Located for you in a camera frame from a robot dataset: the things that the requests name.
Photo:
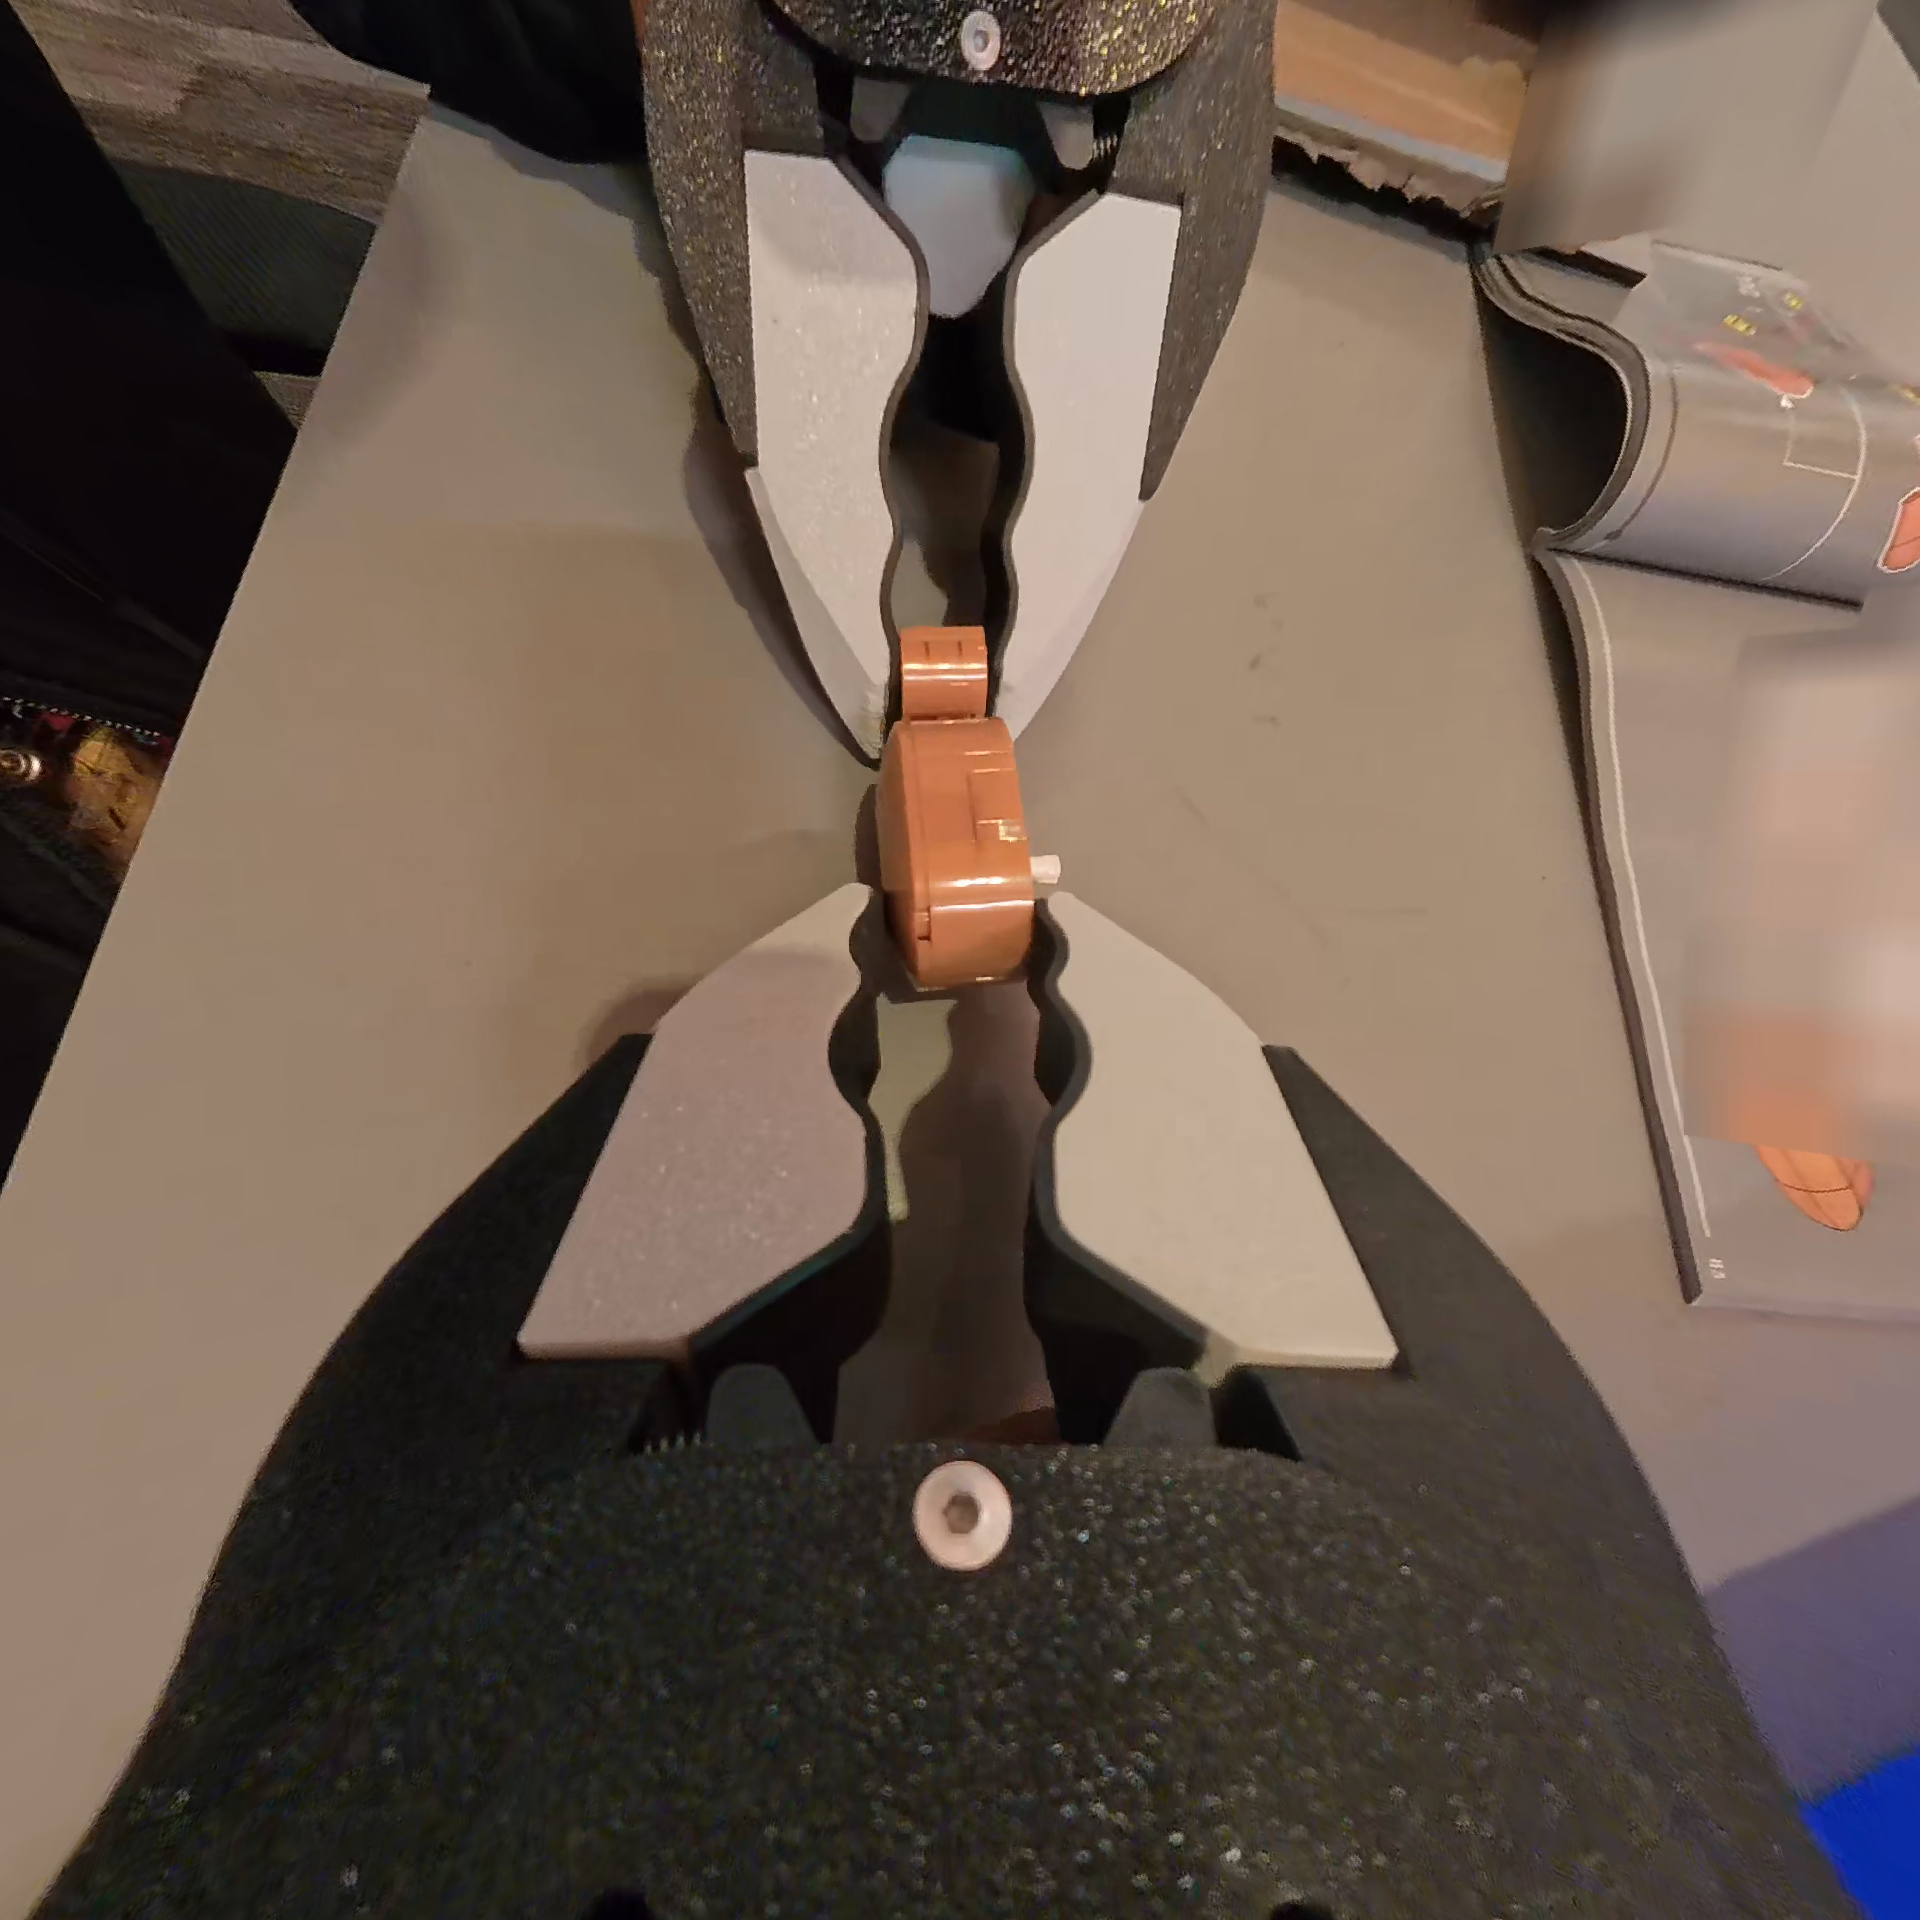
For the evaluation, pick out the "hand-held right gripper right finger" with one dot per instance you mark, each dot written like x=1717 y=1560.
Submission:
x=1216 y=1171

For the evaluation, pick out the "cardboard box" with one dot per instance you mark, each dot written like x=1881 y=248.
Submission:
x=1397 y=106

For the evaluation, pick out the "black office chair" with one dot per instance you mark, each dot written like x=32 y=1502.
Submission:
x=226 y=241

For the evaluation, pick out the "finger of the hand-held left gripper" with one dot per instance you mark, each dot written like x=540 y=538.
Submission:
x=827 y=421
x=1087 y=390

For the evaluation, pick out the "round brown brick assembly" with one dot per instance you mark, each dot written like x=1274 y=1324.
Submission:
x=955 y=840

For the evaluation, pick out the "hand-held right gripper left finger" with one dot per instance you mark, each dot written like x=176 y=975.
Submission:
x=707 y=1171

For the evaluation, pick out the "small brown brick plate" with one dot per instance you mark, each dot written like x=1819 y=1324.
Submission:
x=942 y=670

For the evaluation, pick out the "grey instruction booklet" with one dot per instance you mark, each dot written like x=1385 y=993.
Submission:
x=1681 y=450

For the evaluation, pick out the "grey desk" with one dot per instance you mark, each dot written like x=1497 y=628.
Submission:
x=451 y=750

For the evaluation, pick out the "large blue storage bin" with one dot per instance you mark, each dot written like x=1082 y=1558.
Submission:
x=1861 y=1846

